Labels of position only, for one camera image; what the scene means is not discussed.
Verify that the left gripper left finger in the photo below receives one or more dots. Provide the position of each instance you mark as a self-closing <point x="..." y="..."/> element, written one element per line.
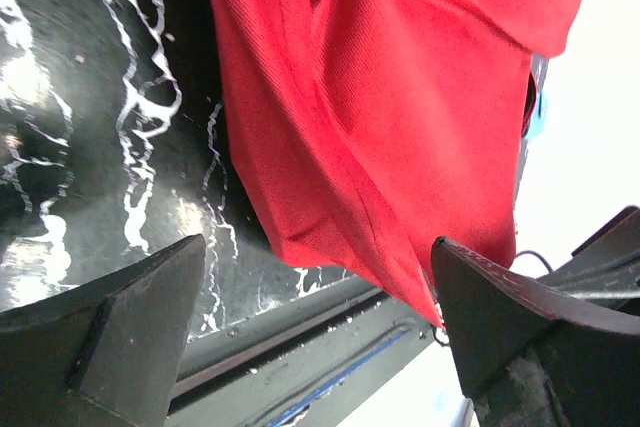
<point x="106" y="353"/>

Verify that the blue card wallet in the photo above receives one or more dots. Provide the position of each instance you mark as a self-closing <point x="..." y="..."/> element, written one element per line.
<point x="537" y="117"/>

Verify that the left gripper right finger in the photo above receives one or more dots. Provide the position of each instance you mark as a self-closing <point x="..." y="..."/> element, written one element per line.
<point x="493" y="315"/>

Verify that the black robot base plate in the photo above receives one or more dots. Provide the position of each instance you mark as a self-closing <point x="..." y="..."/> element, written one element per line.
<point x="308" y="362"/>

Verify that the red student backpack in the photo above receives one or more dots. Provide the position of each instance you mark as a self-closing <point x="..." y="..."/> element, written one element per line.
<point x="363" y="130"/>

